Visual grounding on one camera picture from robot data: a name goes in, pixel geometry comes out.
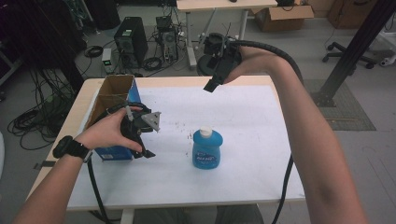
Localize grey floor mat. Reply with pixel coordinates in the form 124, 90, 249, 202
303, 78, 377, 132

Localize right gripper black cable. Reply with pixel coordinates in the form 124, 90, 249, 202
229, 39, 304, 224

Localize small black computer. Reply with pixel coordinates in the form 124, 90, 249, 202
155, 15, 179, 63

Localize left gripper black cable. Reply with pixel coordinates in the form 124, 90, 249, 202
86, 158, 114, 224

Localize blue cardboard box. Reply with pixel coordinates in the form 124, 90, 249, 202
83, 74, 143, 161

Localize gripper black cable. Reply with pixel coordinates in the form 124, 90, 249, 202
86, 158, 114, 224
229, 39, 304, 224

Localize black wristwatch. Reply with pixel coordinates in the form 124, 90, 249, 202
51, 134, 93, 163

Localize bundle of black cables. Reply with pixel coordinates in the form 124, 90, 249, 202
7, 66, 79, 151

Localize open brown cardboard box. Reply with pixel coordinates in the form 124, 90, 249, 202
250, 4, 316, 33

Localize white table mat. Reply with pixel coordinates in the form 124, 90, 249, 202
66, 85, 306, 211

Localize person's right hand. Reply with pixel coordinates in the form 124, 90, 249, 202
223, 46, 285, 85

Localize white power adapter box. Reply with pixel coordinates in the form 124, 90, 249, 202
101, 48, 114, 75

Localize blue bottle with white cap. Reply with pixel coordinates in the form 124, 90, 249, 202
191, 126, 224, 170

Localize person's left hand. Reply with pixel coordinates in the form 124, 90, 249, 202
74, 105, 144, 153

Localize black metal stand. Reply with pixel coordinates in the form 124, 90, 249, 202
309, 0, 396, 108

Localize coiled black cable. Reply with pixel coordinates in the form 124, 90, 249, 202
83, 45, 105, 59

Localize black computer tower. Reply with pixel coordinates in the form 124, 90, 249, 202
113, 16, 149, 69

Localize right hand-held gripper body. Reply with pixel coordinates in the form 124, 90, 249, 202
203, 32, 244, 86

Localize person's grey trousers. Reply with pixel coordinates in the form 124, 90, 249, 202
133, 203, 265, 224

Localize black office chair base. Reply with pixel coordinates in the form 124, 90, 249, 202
322, 41, 378, 70

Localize wooden desk with white legs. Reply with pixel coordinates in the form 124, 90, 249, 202
176, 0, 278, 71

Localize black round stand base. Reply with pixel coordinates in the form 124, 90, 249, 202
196, 54, 217, 77

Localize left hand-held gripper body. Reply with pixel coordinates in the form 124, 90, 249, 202
120, 105, 163, 159

